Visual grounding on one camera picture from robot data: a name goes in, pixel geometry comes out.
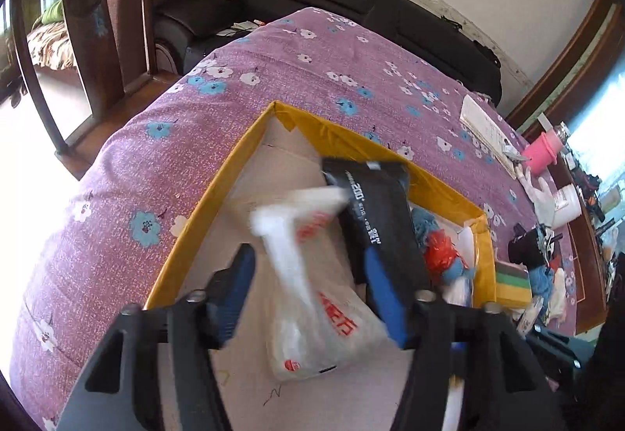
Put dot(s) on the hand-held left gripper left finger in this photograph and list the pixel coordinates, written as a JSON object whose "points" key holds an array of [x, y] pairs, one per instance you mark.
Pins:
{"points": [[234, 294]]}

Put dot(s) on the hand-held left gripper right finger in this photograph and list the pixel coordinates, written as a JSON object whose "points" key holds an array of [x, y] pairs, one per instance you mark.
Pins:
{"points": [[385, 299]]}

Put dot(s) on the white plastic bag red print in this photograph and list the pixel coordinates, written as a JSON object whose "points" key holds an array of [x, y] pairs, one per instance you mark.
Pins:
{"points": [[312, 314]]}

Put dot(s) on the black packet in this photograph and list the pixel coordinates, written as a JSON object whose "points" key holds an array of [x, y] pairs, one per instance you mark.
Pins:
{"points": [[371, 211]]}

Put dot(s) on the yellow cardboard box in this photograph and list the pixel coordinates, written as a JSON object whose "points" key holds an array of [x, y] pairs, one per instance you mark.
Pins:
{"points": [[342, 143]]}

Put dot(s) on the green yellow sponge pack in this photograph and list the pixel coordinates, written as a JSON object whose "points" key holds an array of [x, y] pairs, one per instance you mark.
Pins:
{"points": [[512, 284]]}

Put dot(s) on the black cylinder device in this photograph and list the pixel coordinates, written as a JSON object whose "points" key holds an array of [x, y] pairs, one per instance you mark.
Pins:
{"points": [[525, 248]]}

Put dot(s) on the cream cloth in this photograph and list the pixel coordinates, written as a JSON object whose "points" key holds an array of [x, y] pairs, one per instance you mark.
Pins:
{"points": [[557, 296]]}

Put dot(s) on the white glove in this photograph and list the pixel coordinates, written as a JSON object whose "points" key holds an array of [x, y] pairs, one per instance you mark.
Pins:
{"points": [[542, 199]]}

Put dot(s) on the grey metal stapler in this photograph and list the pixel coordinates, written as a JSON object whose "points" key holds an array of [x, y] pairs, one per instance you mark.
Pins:
{"points": [[512, 152]]}

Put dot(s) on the white paper booklet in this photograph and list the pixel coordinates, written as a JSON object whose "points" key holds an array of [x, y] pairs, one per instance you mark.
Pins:
{"points": [[481, 123]]}

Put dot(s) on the brown wooden cabinet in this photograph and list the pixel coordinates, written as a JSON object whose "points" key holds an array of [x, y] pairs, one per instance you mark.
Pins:
{"points": [[583, 265]]}

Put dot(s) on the white plastic jar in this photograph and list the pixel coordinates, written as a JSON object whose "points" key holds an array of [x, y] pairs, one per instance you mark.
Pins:
{"points": [[566, 206]]}

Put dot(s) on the pink cup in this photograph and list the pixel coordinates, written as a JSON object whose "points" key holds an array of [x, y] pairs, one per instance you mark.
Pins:
{"points": [[542, 152]]}

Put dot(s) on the purple floral blanket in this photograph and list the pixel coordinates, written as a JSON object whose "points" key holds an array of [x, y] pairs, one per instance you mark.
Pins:
{"points": [[293, 69]]}

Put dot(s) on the dark wooden chair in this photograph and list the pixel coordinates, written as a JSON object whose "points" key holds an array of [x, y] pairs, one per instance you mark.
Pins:
{"points": [[105, 45]]}

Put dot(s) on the green cushion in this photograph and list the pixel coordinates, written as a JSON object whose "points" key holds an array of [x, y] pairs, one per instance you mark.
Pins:
{"points": [[49, 13]]}

